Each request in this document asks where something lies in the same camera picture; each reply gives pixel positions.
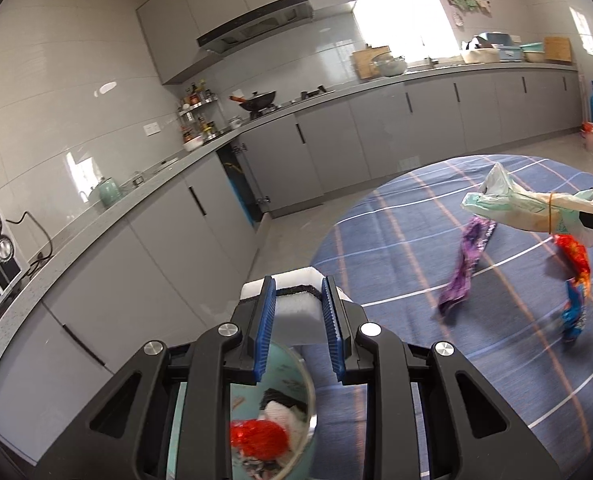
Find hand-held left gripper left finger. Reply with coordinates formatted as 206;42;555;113
29;276;277;480

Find white green plastic bag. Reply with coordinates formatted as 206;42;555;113
461;162;593;249

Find metal spice rack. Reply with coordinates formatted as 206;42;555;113
178;80;218;143

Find white foam block black band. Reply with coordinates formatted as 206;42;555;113
239;266;355;347

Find black power cable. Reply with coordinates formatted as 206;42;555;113
6;211;54;276

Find blue wrapper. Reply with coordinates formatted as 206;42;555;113
559;280;590;345

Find grey kitchen counter cabinets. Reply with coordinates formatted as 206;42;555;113
0;62;585;461

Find wooden cutting board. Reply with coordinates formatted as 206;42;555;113
351;46;393;81

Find window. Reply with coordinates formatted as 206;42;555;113
345;0;457;63

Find hanging cloths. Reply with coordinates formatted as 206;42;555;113
447;0;492;17

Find white ribbed paper piece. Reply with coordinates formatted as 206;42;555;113
260;400;308;436

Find glass bowl with wrappers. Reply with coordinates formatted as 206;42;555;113
169;342;320;480

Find black wok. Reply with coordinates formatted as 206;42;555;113
229;90;278;113

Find range hood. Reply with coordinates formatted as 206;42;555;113
195;0;315;56

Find red snack bag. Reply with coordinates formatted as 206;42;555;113
230;420;290;461

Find red orange wrapper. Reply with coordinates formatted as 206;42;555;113
553;234;591;286

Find white basin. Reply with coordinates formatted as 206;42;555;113
461;42;500;65

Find black speckled wrapper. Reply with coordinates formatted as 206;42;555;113
260;386;302;407

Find black gas stove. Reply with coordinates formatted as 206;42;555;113
246;87;336;120

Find green kettle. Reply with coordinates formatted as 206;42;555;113
89;176;122;207

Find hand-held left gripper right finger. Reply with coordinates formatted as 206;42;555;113
321;275;562;480

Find blue plaid tablecloth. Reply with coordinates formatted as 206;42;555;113
296;154;593;480

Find purple wrapper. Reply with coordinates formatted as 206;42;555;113
437;218;498;317

